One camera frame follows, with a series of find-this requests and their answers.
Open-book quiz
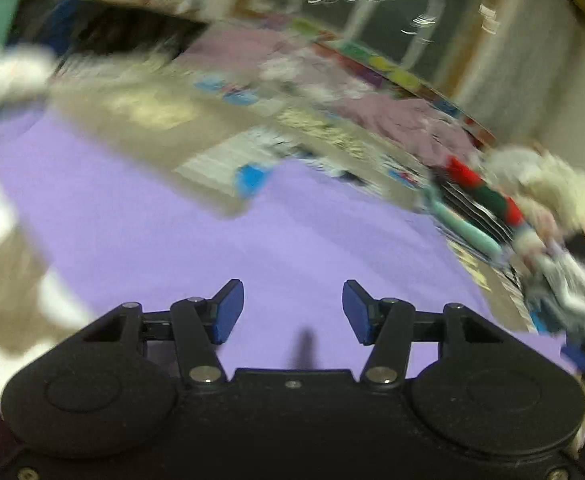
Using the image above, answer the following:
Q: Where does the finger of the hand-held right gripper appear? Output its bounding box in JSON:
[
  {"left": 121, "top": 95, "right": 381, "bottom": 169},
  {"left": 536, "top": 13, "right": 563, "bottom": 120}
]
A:
[{"left": 561, "top": 342, "right": 585, "bottom": 377}]

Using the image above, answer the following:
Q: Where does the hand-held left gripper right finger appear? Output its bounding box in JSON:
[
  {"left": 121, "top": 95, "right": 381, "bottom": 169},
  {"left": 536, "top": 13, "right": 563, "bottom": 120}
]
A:
[{"left": 341, "top": 280, "right": 506, "bottom": 391}]

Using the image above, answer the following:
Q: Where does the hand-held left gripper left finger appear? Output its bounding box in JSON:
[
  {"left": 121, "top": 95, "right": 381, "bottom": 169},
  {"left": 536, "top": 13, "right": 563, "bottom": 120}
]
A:
[{"left": 80, "top": 279, "right": 246, "bottom": 388}]

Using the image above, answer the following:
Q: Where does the purple printed sweatshirt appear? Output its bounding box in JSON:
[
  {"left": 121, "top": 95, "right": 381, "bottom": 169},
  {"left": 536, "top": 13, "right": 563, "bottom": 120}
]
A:
[{"left": 0, "top": 107, "right": 578, "bottom": 382}]

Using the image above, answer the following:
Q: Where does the pile of unfolded clothes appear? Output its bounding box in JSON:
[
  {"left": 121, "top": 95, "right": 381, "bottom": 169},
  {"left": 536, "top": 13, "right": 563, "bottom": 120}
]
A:
[{"left": 483, "top": 144, "right": 585, "bottom": 343}]

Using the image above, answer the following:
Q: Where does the teal folded garment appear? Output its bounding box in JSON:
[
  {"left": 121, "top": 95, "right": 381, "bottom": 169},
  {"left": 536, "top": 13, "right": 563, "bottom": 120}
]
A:
[{"left": 421, "top": 185, "right": 504, "bottom": 262}]

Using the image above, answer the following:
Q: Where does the black striped folded shirt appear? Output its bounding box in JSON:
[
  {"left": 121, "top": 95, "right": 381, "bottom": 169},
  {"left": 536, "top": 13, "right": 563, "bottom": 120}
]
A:
[{"left": 435, "top": 180, "right": 516, "bottom": 248}]

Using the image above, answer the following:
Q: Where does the red green folded sweater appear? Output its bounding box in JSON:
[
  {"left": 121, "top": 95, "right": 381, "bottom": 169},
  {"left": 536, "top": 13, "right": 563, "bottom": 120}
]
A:
[{"left": 445, "top": 156, "right": 529, "bottom": 227}]

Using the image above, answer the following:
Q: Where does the pink floral quilt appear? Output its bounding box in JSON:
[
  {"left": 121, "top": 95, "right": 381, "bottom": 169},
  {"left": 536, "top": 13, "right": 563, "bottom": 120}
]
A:
[{"left": 172, "top": 25, "right": 478, "bottom": 166}]

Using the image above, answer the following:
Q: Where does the cartoon mouse printed blanket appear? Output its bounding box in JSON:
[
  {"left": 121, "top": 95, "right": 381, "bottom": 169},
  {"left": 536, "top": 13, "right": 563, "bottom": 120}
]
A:
[{"left": 0, "top": 55, "right": 543, "bottom": 401}]

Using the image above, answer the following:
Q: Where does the colourful alphabet foam mat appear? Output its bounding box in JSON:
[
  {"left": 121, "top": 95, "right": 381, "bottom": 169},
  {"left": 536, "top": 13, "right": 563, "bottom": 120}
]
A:
[{"left": 292, "top": 16, "right": 497, "bottom": 147}]

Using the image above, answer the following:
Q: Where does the grey curtain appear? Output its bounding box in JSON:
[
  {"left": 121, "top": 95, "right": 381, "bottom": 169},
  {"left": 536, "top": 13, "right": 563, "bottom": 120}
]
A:
[{"left": 453, "top": 0, "right": 581, "bottom": 136}]

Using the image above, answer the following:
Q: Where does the wooden framed window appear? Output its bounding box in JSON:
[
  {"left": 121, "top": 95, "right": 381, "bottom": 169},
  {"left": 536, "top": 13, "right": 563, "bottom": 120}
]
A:
[{"left": 230, "top": 0, "right": 585, "bottom": 103}]

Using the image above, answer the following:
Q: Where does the white floral cloth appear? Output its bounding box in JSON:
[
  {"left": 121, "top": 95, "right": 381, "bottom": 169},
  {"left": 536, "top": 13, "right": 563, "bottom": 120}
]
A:
[{"left": 0, "top": 45, "right": 57, "bottom": 113}]

